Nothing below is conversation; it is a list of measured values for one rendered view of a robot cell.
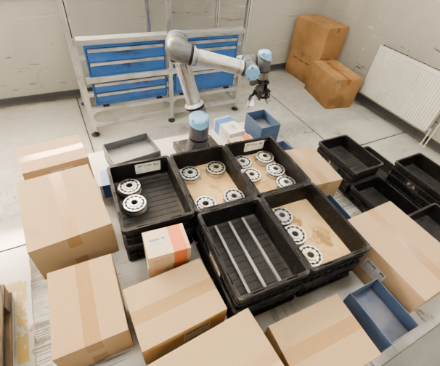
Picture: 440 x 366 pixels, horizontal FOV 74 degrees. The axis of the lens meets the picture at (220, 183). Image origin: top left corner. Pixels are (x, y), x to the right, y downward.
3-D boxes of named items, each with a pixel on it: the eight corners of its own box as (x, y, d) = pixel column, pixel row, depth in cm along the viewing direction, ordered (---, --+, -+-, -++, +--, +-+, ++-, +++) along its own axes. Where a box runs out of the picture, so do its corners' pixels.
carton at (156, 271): (149, 278, 115) (147, 268, 110) (144, 253, 123) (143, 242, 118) (189, 268, 120) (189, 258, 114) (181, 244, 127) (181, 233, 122)
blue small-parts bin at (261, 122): (245, 121, 204) (246, 112, 199) (262, 118, 210) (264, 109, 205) (260, 137, 192) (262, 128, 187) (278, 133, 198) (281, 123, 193)
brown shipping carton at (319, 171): (274, 171, 179) (279, 151, 168) (303, 165, 186) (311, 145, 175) (299, 207, 160) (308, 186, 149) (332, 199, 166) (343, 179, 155)
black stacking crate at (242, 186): (169, 172, 154) (168, 155, 146) (221, 161, 164) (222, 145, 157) (195, 229, 129) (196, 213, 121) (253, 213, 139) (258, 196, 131)
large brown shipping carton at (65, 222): (32, 212, 142) (15, 182, 128) (96, 192, 154) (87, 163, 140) (45, 279, 118) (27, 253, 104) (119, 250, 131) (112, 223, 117)
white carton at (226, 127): (213, 130, 206) (214, 118, 199) (227, 125, 211) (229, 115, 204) (228, 145, 194) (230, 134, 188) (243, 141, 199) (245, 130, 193)
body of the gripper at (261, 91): (258, 102, 175) (261, 83, 166) (251, 95, 180) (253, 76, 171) (269, 99, 177) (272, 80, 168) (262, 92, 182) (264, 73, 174)
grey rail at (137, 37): (70, 42, 247) (68, 36, 243) (242, 30, 311) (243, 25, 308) (71, 46, 241) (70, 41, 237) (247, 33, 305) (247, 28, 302)
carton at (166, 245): (149, 269, 109) (147, 259, 104) (143, 244, 117) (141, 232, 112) (190, 258, 114) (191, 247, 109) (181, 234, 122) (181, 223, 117)
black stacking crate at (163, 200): (110, 184, 144) (106, 167, 136) (168, 172, 154) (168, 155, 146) (125, 250, 119) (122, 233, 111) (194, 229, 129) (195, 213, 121)
